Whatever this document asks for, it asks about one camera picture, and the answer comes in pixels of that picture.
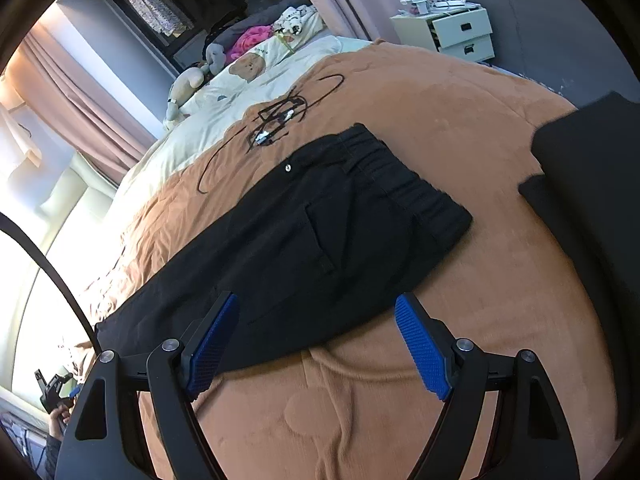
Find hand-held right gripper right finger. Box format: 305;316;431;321
394;292;581;480

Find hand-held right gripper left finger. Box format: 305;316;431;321
54;290;241;480

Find black pants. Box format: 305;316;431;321
95;122;473;376

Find person's left forearm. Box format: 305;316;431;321
35;432;65;480

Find person's left hand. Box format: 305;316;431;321
49;404;74;436

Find brown blanket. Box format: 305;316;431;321
75;40;621;480

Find pale upholstered window seat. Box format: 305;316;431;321
30;150;121;261

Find folded black garment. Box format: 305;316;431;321
519;89;640;361

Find cream bear-print duvet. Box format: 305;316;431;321
115;35;373;206

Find grey beige plush toy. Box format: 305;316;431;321
165;42;226;126

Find pink garment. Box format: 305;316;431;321
225;25;273;58

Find white nightstand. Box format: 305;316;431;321
390;5;496;63

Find white dog-print pillow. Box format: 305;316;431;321
272;4;326;41

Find floral hanging garment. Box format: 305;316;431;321
120;0;193;36

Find black cable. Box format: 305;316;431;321
0;212;98;343

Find black strap with clips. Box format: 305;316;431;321
197;74;346;195

